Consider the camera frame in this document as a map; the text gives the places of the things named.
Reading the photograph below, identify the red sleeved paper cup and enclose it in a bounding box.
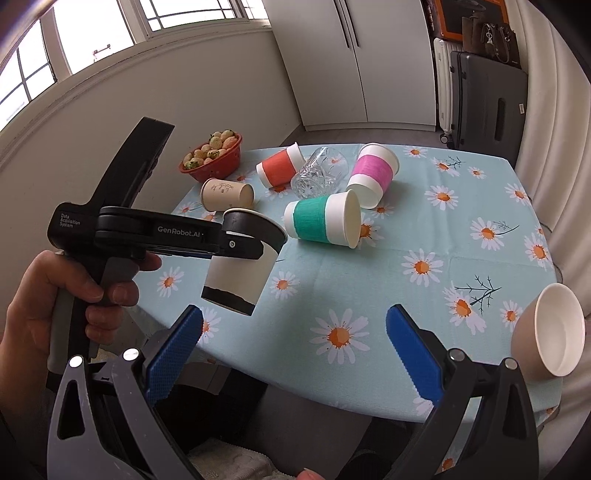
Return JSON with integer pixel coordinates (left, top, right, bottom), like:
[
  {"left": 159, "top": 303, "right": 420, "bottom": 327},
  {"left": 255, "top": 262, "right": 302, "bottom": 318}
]
[{"left": 256, "top": 142, "right": 305, "bottom": 189}]

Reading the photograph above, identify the white double door cabinet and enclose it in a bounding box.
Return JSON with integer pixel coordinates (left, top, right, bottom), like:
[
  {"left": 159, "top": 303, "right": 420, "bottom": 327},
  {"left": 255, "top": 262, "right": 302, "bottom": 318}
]
[{"left": 263, "top": 0, "right": 437, "bottom": 131}]

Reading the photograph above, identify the green sleeved paper cup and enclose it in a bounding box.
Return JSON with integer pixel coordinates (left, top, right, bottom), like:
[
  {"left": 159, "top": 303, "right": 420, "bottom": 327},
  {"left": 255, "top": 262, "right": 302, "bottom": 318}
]
[{"left": 283, "top": 191, "right": 362, "bottom": 249}]

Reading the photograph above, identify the brown kraft paper cup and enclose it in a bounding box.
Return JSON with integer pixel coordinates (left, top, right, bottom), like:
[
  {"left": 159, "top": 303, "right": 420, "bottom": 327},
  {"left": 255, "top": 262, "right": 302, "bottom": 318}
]
[{"left": 199, "top": 178, "right": 254, "bottom": 212}]

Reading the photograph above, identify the pink sleeved paper cup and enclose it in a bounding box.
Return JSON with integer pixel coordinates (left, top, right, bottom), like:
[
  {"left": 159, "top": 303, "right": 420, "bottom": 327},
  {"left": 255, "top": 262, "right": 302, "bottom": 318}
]
[{"left": 346, "top": 143, "right": 400, "bottom": 209}]

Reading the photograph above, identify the cream curtain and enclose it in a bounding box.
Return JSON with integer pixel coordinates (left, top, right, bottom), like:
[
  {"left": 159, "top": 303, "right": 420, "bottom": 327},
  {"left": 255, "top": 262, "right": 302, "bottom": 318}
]
[{"left": 507, "top": 1, "right": 590, "bottom": 479}]

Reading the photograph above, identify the dark grey suitcase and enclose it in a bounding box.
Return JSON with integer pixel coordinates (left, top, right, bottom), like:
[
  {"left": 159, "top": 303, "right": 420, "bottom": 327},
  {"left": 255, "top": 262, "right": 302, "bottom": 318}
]
[{"left": 448, "top": 51, "right": 528, "bottom": 166}]

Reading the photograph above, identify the daisy print blue tablecloth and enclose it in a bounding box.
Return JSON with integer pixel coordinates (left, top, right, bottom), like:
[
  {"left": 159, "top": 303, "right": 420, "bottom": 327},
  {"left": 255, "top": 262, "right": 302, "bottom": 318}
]
[{"left": 127, "top": 143, "right": 565, "bottom": 476}]

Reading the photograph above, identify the red bowl of strawberries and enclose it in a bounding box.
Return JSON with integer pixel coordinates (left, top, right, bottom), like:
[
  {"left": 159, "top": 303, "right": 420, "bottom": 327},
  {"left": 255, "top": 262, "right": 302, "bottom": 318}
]
[{"left": 178, "top": 129, "right": 242, "bottom": 183}]

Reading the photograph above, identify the window with white frame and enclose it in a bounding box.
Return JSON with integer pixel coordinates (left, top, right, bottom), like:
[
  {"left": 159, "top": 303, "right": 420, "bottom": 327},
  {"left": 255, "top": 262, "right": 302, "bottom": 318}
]
[{"left": 1, "top": 0, "right": 269, "bottom": 127}]

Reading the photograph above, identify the white suitcase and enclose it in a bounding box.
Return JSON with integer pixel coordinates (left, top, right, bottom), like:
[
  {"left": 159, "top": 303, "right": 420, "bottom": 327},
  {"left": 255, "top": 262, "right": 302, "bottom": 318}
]
[{"left": 433, "top": 38, "right": 462, "bottom": 143}]

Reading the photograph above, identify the black banded white paper cup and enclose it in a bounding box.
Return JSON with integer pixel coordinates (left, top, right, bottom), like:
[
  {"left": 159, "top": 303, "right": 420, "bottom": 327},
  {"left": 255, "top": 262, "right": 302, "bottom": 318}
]
[{"left": 201, "top": 208, "right": 287, "bottom": 316}]

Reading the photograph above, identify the orange cardboard box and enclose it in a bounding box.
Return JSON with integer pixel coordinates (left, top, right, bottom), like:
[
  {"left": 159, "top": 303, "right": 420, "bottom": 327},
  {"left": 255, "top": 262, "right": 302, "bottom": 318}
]
[{"left": 423, "top": 0, "right": 509, "bottom": 43}]

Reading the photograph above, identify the beige ceramic cup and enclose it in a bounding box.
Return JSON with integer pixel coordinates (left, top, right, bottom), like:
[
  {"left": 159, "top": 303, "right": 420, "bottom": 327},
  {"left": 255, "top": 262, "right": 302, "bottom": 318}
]
[{"left": 511, "top": 283, "right": 586, "bottom": 383}]

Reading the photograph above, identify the brown leather handbag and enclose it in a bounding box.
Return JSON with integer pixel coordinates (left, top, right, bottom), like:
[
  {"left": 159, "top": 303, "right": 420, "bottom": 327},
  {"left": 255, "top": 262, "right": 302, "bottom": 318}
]
[{"left": 462, "top": 12, "right": 521, "bottom": 68}]

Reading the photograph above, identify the clear glass tumbler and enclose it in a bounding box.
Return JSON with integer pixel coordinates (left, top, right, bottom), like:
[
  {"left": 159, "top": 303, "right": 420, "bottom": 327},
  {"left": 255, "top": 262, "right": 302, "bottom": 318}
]
[{"left": 290, "top": 146, "right": 349, "bottom": 199}]

